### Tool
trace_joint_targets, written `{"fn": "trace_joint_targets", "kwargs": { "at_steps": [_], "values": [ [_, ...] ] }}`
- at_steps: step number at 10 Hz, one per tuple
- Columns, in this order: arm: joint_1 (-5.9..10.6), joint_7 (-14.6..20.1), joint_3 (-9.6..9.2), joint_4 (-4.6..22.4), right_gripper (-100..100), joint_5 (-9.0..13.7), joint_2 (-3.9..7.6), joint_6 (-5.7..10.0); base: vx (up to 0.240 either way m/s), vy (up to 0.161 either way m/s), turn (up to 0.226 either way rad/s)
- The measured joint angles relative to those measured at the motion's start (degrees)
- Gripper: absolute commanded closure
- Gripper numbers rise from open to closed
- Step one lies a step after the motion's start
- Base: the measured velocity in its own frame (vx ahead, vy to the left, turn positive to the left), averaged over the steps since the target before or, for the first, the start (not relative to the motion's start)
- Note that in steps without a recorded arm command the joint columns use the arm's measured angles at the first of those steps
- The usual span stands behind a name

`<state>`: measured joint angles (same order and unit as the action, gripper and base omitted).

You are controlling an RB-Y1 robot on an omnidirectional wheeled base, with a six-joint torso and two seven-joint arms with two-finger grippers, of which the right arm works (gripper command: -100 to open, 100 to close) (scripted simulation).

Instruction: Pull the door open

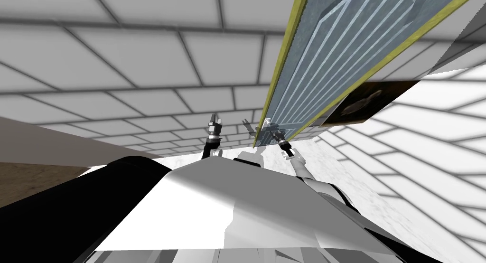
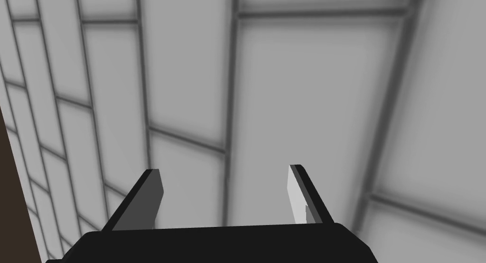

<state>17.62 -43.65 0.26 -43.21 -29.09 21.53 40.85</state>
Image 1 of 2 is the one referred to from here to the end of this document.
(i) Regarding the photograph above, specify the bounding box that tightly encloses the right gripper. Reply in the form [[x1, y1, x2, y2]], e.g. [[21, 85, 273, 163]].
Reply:
[[269, 128, 287, 145]]

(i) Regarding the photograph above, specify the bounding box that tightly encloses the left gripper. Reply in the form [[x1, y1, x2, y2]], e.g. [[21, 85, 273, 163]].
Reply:
[[207, 114, 223, 137]]

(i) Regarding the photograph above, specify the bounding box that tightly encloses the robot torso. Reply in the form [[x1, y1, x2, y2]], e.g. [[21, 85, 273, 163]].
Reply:
[[84, 148, 404, 263]]

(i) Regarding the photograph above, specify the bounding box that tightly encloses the grey-blue door with yellow edge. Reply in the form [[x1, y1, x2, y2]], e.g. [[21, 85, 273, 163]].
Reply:
[[252, 0, 484, 148]]

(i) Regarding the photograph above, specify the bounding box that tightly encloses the silver door handle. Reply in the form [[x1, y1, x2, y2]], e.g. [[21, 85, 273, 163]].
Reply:
[[242, 118, 273, 138]]

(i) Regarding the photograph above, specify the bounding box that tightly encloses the dark brown wall picture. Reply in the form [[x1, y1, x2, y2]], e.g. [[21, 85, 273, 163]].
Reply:
[[320, 80, 421, 128]]

